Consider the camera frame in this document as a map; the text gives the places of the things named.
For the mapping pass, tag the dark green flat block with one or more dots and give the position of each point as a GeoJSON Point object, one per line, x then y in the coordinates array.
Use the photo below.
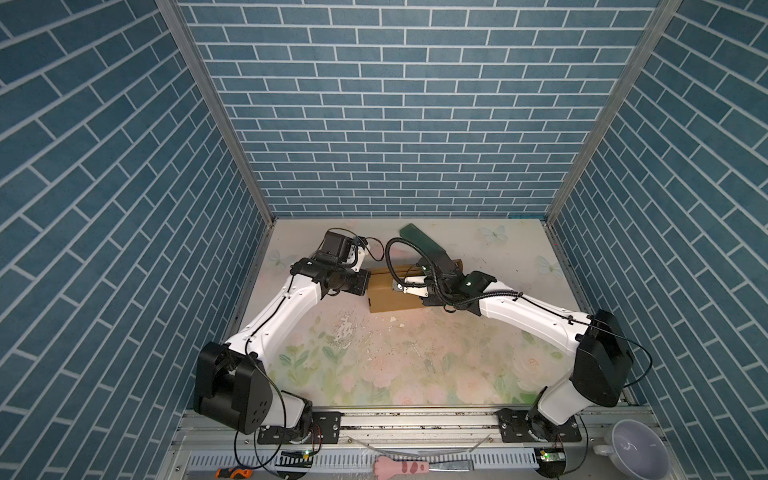
{"type": "Point", "coordinates": [426, 244]}

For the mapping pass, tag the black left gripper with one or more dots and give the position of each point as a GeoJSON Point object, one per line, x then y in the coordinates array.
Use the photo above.
{"type": "Point", "coordinates": [362, 281]}

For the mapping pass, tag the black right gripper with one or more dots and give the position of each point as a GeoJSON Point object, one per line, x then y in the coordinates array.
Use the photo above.
{"type": "Point", "coordinates": [432, 302]}

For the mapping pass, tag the brown cardboard box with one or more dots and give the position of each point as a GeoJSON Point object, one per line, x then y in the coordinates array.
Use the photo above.
{"type": "Point", "coordinates": [384, 297]}

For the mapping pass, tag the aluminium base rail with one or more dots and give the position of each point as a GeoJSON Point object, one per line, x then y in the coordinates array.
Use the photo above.
{"type": "Point", "coordinates": [452, 442]}

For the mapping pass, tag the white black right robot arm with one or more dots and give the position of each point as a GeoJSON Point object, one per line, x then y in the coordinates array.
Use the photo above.
{"type": "Point", "coordinates": [600, 354]}

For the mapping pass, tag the pink handled knife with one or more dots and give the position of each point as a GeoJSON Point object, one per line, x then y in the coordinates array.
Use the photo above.
{"type": "Point", "coordinates": [385, 468]}

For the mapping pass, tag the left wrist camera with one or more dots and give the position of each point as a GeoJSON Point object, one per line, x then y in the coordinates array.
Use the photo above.
{"type": "Point", "coordinates": [357, 255]}

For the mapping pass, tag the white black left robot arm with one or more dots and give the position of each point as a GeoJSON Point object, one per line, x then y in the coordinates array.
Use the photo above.
{"type": "Point", "coordinates": [232, 386]}

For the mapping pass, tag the orange black screwdriver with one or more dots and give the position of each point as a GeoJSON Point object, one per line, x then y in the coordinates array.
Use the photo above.
{"type": "Point", "coordinates": [234, 473]}

